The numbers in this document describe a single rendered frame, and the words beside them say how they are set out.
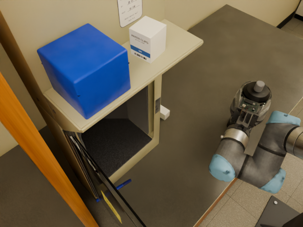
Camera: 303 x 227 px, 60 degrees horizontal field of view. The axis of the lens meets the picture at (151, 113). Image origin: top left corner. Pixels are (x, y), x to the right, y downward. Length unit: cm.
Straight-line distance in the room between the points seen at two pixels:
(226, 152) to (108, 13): 49
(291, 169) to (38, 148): 206
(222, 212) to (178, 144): 102
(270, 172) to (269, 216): 130
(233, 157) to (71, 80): 53
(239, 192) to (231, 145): 130
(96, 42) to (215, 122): 81
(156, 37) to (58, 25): 17
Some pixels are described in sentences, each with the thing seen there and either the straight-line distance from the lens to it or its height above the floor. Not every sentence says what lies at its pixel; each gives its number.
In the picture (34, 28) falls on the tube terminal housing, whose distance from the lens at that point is 44.
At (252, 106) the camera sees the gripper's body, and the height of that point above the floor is 121.
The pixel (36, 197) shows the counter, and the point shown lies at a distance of 106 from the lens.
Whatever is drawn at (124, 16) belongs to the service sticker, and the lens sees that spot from 54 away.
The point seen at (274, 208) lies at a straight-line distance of 211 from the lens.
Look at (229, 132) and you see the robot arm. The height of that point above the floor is 119.
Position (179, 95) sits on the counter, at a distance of 122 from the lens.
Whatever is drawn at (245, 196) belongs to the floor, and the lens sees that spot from 208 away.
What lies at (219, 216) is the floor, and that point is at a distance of 198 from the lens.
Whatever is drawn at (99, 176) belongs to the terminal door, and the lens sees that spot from 52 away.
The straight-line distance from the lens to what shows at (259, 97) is 96.
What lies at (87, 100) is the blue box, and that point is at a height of 155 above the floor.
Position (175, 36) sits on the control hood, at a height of 151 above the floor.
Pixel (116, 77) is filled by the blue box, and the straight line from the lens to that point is 42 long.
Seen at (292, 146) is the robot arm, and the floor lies 130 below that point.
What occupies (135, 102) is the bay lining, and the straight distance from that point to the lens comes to 91.
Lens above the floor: 186
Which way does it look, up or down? 53 degrees down
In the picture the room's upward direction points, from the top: straight up
